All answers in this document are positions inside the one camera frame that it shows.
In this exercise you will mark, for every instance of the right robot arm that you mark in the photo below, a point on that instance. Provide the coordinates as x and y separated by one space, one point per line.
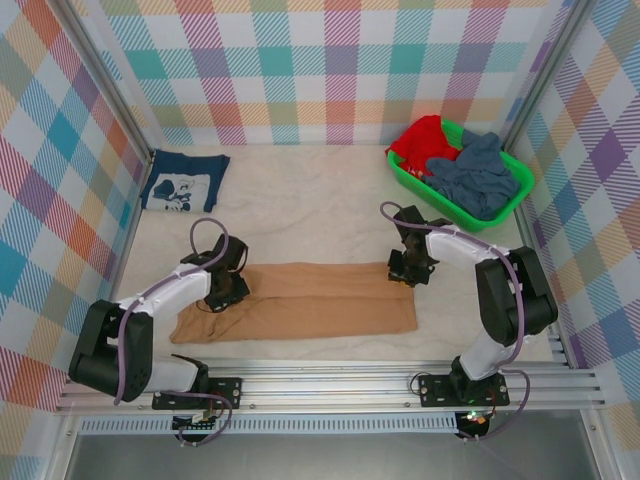
450 245

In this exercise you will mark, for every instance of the small circuit board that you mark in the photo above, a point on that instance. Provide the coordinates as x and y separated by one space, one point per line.
195 424
475 419

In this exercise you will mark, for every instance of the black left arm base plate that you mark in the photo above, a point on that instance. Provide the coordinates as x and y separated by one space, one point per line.
227 390

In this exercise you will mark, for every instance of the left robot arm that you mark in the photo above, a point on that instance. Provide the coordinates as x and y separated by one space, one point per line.
170 295

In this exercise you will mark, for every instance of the tan t-shirt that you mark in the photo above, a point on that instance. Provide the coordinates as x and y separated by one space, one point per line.
325 300

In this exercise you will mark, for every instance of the aluminium frame post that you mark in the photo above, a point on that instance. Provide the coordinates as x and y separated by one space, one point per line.
107 80
545 75

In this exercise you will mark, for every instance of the red t-shirt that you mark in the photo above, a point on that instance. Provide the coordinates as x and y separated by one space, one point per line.
425 140

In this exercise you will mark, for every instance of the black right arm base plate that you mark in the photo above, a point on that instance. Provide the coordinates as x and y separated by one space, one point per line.
435 390

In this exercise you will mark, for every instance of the green plastic basket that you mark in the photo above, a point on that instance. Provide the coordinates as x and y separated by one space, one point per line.
450 210

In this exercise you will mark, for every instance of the aluminium mounting rail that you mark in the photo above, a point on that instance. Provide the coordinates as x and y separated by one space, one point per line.
325 387

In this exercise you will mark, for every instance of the grey-blue t-shirt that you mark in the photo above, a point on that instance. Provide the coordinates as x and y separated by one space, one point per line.
475 180

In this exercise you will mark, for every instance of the navy t-shirt with cartoon print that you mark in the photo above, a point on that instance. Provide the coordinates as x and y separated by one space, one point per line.
215 170

